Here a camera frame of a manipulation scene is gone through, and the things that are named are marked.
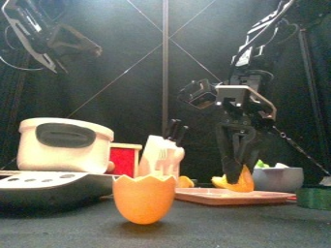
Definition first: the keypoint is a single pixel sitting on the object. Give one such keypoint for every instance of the white toy spatula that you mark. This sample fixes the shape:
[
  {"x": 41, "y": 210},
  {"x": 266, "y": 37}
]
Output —
[{"x": 151, "y": 151}]

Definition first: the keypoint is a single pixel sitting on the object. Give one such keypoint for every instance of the red box with wooden frame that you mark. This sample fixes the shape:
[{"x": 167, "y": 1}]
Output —
[{"x": 125, "y": 160}]

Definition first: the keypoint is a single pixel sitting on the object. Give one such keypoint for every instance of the white toy fork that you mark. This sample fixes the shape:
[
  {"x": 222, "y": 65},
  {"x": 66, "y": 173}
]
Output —
[{"x": 163, "y": 158}]

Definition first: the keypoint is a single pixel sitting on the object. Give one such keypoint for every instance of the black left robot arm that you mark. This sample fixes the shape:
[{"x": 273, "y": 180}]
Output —
[{"x": 13, "y": 38}]

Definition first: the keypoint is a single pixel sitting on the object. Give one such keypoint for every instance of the grey bowl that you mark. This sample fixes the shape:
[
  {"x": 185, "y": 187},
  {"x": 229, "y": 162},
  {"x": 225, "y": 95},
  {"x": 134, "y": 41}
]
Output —
[{"x": 278, "y": 179}]

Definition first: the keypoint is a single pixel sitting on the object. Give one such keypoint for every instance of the green box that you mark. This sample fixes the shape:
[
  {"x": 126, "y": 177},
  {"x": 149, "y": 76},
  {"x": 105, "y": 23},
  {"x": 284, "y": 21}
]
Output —
[{"x": 314, "y": 197}]

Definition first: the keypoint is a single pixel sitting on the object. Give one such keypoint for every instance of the slanted black frame strut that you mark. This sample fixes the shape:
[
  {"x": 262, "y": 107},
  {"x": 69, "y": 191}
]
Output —
[{"x": 313, "y": 97}]

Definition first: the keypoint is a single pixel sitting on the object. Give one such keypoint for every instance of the white toy stove base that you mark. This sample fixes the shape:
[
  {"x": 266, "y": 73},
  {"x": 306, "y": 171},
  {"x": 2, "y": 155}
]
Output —
[{"x": 47, "y": 187}]

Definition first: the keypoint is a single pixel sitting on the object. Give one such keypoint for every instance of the small orange toy food piece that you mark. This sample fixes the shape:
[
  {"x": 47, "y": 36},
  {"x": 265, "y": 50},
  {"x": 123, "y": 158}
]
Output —
[{"x": 186, "y": 182}]

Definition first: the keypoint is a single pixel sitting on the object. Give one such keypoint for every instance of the green toy vegetable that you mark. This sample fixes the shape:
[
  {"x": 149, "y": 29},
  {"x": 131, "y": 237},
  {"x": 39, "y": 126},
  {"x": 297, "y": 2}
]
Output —
[{"x": 261, "y": 164}]

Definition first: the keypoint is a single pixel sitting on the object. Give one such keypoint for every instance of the white utensil holder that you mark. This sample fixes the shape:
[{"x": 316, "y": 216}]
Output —
[{"x": 170, "y": 161}]

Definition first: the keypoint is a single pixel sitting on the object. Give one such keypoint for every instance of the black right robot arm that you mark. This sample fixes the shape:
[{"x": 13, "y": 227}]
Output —
[{"x": 268, "y": 35}]

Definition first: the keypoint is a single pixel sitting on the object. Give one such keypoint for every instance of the vertical metal frame pole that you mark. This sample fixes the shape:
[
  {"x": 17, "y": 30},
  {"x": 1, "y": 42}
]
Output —
[{"x": 165, "y": 61}]

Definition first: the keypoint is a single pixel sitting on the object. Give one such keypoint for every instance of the orange broken eggshell half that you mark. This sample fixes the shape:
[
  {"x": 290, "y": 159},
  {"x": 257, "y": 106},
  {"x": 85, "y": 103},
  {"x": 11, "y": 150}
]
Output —
[{"x": 145, "y": 201}]

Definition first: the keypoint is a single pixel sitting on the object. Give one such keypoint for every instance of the white toy piece in bowl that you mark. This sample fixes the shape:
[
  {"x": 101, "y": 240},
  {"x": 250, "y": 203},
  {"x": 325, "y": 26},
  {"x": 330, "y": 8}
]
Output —
[{"x": 281, "y": 165}]

